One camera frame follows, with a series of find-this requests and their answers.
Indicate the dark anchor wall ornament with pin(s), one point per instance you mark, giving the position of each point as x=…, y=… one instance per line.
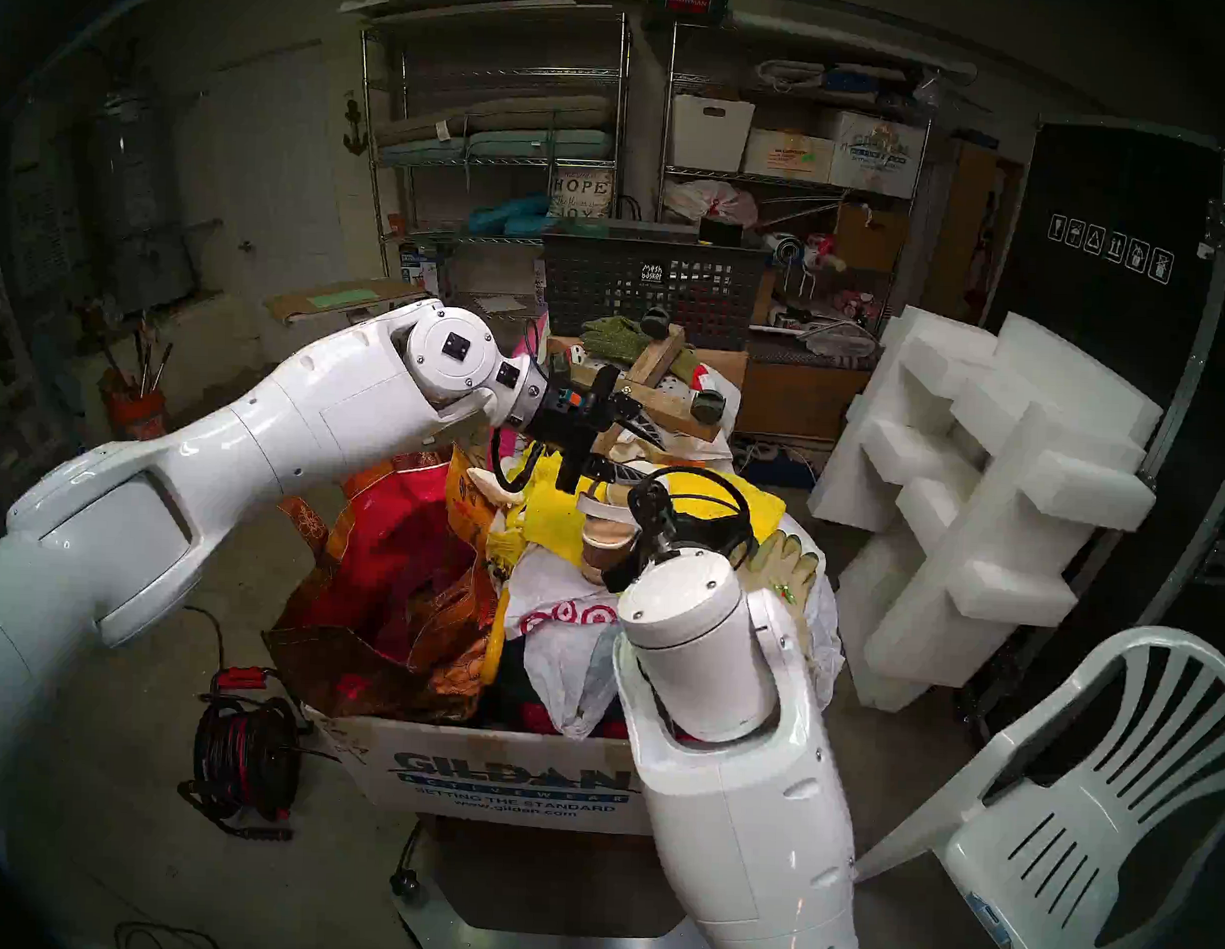
x=355, y=134

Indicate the cream fabric piece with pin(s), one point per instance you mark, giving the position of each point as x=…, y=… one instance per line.
x=485, y=484

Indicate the large Gildan cardboard box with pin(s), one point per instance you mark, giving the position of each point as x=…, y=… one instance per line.
x=482, y=774

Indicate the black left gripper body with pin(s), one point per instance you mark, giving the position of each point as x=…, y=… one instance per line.
x=574, y=422

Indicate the blue white product box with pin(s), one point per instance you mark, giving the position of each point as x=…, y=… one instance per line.
x=425, y=267

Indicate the large brown box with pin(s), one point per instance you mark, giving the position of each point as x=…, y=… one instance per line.
x=805, y=400

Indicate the teal seat cushion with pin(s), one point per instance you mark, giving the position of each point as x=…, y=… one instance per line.
x=544, y=146

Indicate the red fabric item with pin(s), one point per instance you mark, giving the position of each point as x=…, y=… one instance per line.
x=539, y=721

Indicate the red orange patterned bag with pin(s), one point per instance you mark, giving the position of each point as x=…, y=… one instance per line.
x=388, y=591

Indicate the white red-print plastic bag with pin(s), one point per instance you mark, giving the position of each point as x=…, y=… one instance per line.
x=565, y=677

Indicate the white foam packing block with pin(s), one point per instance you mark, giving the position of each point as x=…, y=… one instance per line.
x=973, y=471

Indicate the white storage bin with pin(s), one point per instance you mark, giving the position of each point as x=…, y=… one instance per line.
x=709, y=142

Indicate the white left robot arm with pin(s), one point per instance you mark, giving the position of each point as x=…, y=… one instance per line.
x=273, y=437

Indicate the white plastic chair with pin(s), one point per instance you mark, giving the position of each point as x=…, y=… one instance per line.
x=1060, y=845

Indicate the small Gildan cardboard box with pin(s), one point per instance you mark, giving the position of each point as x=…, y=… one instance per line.
x=879, y=157

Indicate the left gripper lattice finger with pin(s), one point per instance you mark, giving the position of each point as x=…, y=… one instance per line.
x=618, y=470
x=630, y=411

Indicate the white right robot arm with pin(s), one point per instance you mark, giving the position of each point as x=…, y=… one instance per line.
x=750, y=834

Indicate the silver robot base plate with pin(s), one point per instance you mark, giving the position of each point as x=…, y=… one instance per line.
x=436, y=938

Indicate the crumpled clear plastic bag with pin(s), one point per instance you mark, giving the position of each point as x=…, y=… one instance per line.
x=837, y=338

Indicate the white plastic sheet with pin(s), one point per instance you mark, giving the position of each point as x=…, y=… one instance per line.
x=827, y=636

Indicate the beige seat cushion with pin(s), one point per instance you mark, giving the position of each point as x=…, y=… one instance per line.
x=419, y=129
x=545, y=111

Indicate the pink flowers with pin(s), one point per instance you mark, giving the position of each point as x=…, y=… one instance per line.
x=857, y=305

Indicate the grey water heater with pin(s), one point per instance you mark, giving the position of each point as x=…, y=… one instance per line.
x=141, y=212

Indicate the small labelled cardboard box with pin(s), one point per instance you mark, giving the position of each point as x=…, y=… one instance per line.
x=784, y=156

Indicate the orange bucket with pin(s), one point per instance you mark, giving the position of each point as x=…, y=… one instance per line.
x=139, y=417

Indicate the pink white plastic bag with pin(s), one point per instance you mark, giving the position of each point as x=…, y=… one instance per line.
x=712, y=202

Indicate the beige green work glove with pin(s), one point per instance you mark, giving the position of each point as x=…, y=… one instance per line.
x=784, y=570

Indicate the tan wooden board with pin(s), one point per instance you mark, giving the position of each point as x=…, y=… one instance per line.
x=961, y=230

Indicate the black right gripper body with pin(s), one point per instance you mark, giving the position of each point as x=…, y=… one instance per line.
x=651, y=505

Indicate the brown cardboard box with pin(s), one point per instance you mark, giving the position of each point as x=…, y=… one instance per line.
x=871, y=242

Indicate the wooden cross caster dolly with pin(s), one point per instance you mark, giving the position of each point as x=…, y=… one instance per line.
x=666, y=365

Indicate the white stand cardboard-top table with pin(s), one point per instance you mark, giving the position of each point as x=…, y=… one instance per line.
x=338, y=299

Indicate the green knit gloves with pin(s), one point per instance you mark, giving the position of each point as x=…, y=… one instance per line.
x=612, y=338

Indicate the turquoise folded cushion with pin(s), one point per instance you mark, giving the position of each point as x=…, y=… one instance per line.
x=506, y=215

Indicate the HOPE text pillow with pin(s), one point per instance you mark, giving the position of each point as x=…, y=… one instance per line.
x=582, y=192

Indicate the black plastic mesh basket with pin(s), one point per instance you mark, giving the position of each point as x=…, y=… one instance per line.
x=599, y=278

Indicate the black flight case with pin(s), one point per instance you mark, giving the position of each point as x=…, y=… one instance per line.
x=1113, y=186

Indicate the white door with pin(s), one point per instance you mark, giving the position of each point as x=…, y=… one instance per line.
x=282, y=197

